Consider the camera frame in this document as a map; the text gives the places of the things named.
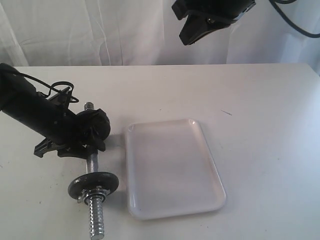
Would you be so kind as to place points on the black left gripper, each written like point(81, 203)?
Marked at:
point(60, 131)

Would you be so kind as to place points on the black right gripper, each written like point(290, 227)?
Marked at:
point(207, 16)

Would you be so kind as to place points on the black weight plate end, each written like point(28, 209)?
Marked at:
point(86, 122)

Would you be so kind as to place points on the black weight plate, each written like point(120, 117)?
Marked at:
point(102, 124)
point(107, 180)

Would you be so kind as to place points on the chrome spin-lock collar nut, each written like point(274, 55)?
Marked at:
point(87, 194)

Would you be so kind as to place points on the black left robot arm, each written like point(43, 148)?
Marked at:
point(20, 100)

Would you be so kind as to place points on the white rectangular plastic tray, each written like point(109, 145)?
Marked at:
point(170, 170)

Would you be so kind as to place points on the white backdrop curtain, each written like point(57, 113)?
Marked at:
point(141, 32)

